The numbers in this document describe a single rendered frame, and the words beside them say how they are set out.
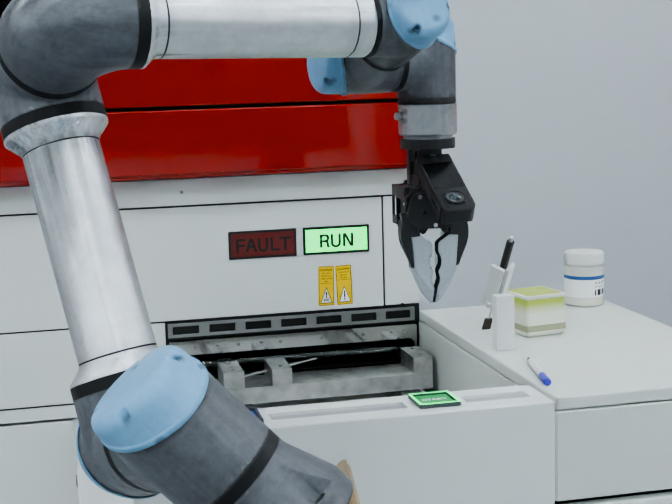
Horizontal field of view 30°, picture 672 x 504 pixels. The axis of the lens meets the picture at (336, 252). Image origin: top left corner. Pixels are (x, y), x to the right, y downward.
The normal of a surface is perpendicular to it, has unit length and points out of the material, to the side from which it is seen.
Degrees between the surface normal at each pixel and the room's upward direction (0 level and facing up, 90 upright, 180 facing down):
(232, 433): 60
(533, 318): 90
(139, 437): 102
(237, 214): 90
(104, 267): 70
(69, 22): 85
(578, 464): 90
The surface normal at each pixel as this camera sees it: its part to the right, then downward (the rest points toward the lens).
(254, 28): 0.44, 0.25
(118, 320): 0.36, -0.22
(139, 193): 0.22, 0.14
